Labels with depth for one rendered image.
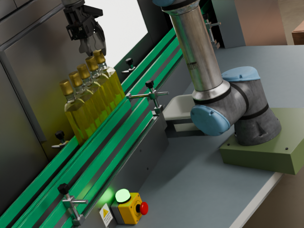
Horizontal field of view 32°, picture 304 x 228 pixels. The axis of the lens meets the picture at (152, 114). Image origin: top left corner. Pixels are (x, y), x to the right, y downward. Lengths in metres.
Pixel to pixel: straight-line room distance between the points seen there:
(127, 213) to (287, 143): 0.53
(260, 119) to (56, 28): 0.79
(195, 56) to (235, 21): 1.16
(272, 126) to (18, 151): 0.82
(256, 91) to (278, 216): 1.16
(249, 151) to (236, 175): 0.09
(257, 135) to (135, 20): 0.96
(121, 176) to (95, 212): 0.17
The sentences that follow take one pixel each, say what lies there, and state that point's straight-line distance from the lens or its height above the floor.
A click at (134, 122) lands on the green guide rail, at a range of 1.82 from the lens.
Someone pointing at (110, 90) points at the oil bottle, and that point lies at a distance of 1.92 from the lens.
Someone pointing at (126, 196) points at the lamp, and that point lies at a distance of 1.63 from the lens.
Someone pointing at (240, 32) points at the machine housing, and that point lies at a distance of 2.66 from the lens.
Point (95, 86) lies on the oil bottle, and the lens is 1.85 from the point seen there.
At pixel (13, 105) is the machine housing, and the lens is 1.79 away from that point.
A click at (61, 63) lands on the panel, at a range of 1.95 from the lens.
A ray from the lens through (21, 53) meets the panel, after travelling 1.80.
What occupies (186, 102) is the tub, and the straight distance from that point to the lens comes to 2.13.
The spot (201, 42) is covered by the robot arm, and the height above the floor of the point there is 1.21.
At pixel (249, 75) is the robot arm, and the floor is 1.04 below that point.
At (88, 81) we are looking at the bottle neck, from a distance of 1.84.
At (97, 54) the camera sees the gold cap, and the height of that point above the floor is 1.15.
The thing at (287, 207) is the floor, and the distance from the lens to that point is 2.76.
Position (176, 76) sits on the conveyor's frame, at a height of 0.85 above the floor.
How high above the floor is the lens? 1.70
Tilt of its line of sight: 25 degrees down
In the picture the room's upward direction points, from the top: 20 degrees counter-clockwise
